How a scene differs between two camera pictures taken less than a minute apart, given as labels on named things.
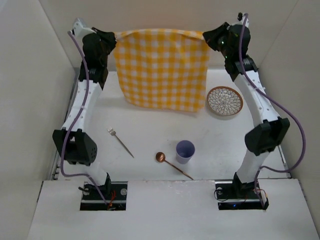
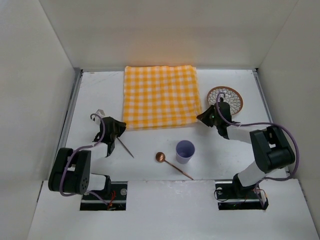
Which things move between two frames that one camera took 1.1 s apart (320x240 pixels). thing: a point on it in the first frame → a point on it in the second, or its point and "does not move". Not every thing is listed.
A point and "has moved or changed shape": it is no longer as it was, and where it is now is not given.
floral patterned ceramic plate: (224, 101) does not move
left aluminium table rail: (55, 173) does not move
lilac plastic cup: (185, 150) does not move
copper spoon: (161, 157) does not move
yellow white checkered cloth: (162, 69) has moved or changed shape
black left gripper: (105, 38) → (116, 128)
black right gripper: (216, 36) → (206, 118)
